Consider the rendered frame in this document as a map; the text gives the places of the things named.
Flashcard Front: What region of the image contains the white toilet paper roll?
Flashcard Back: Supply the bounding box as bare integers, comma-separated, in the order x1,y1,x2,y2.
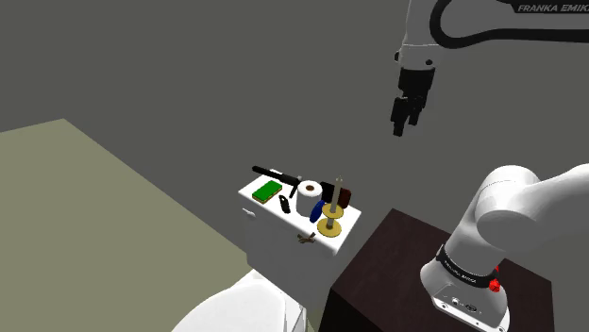
294,179,324,218

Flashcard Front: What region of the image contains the dark brown robot stand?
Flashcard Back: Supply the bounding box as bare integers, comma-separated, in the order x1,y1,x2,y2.
318,207,555,332

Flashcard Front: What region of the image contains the green sponge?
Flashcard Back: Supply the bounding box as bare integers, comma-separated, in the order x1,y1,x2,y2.
251,179,284,206

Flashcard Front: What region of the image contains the black and brown box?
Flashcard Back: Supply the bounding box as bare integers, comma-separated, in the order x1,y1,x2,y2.
320,180,353,209

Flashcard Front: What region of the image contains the brass candlestick with candle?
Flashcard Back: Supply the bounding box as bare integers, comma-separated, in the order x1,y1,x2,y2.
316,175,345,239

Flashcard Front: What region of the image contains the blue oval object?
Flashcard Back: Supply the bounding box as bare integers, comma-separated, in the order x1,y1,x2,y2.
309,199,327,224

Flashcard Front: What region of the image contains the long black brush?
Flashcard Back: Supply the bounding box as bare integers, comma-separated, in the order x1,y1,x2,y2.
251,165,303,200

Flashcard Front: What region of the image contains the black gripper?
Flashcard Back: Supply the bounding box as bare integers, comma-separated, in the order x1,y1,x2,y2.
390,67,436,138

